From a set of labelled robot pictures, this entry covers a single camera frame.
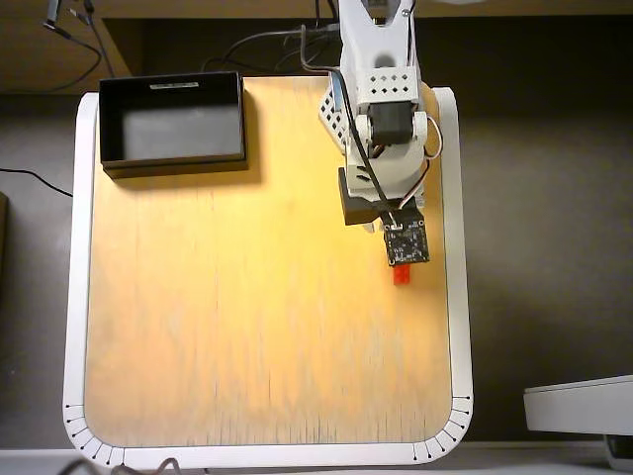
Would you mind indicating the red lego block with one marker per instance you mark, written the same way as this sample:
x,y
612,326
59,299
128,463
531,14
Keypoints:
x,y
403,277

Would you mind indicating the wooden desk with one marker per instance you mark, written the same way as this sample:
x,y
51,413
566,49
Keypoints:
x,y
29,59

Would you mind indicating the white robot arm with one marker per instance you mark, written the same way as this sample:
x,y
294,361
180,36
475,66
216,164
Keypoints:
x,y
356,59

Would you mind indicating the white table edge frame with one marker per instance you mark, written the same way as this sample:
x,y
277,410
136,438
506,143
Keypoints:
x,y
74,297

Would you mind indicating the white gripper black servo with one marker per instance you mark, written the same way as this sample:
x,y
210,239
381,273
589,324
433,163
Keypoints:
x,y
357,210

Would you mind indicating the black rectangular bin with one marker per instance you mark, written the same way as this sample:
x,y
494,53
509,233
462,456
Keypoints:
x,y
173,128

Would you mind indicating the black camera circuit board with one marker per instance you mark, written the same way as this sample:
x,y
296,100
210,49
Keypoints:
x,y
408,245

